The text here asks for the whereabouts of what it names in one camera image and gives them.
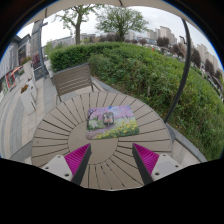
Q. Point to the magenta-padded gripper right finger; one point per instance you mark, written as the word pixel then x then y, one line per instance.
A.
pixel 163 165

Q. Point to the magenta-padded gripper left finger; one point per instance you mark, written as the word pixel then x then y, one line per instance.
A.
pixel 60 166

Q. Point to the grey transparent computer mouse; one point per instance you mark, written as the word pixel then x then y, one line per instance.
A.
pixel 108 119

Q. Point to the flower print mouse pad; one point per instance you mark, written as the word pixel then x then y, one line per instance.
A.
pixel 123 128

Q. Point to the white planter with flowers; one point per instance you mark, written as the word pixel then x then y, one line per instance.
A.
pixel 27 100
pixel 27 68

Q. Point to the brown slatted chair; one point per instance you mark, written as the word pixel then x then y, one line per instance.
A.
pixel 71 80

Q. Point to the green hedge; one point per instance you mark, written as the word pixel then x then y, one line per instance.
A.
pixel 150 76

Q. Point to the dark curved parasol pole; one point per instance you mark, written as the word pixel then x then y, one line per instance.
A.
pixel 183 73

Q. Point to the grey shopfront building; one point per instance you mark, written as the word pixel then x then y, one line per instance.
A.
pixel 11 58

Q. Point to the distant beige apartment blocks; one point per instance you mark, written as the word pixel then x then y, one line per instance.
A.
pixel 203 53

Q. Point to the grey sign pillar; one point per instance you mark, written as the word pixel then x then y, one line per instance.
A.
pixel 36 50

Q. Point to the bare-trunked green tree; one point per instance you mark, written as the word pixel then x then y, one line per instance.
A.
pixel 78 28

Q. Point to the round-crowned green tree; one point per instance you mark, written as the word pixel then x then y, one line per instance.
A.
pixel 121 21

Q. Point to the beige parasol canopy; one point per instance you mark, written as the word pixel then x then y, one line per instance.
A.
pixel 133 2

